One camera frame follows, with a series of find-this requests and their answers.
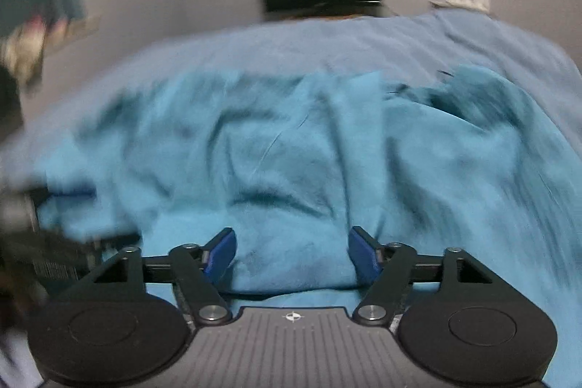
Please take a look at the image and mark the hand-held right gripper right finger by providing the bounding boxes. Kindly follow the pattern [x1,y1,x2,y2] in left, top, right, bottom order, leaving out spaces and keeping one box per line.
[348,227,514,325]

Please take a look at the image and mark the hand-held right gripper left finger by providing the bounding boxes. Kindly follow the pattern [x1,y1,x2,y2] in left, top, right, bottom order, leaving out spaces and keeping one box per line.
[68,228,237,325]

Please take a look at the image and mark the teal mottled zip jacket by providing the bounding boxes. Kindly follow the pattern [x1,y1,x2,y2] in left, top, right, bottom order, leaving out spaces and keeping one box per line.
[34,65,582,388]

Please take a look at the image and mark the blue-grey bed blanket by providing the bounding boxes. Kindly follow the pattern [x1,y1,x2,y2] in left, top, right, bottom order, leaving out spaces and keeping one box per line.
[0,8,582,198]

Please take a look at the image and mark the small wall shelf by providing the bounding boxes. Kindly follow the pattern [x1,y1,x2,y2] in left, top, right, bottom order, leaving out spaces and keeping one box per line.
[428,0,494,15]

